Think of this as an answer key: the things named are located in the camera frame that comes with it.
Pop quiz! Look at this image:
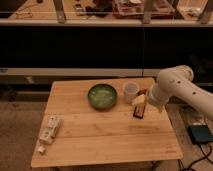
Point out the green ceramic bowl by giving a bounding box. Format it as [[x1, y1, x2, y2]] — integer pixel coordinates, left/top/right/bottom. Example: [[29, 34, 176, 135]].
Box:
[[87, 84, 117, 110]]

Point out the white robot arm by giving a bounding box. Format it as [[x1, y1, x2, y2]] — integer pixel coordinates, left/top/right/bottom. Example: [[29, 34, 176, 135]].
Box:
[[144, 65, 213, 121]]

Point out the dark rectangular snack package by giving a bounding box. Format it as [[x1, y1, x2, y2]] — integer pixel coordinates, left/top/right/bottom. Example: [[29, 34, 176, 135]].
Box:
[[133, 104, 145, 119]]

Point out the white plastic cup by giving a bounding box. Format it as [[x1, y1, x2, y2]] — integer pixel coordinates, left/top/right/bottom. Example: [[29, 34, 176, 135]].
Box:
[[123, 82, 139, 103]]

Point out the wooden folding table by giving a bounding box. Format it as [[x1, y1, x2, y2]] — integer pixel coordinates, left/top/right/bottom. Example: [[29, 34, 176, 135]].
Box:
[[31, 79, 182, 168]]

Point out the dark blue box on floor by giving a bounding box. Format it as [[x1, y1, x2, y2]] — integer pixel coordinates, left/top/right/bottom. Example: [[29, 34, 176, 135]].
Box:
[[187, 125, 213, 144]]

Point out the small white plug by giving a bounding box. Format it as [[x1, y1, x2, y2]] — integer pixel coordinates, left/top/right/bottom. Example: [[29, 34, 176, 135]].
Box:
[[37, 146, 45, 155]]

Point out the black floor cable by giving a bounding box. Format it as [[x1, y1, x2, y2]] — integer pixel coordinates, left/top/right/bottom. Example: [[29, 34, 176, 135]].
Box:
[[177, 143, 213, 171]]

